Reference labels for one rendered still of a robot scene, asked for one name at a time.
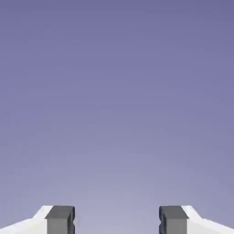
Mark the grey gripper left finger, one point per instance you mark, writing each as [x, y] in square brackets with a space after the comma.
[58, 221]

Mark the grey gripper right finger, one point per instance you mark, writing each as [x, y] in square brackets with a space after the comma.
[174, 221]

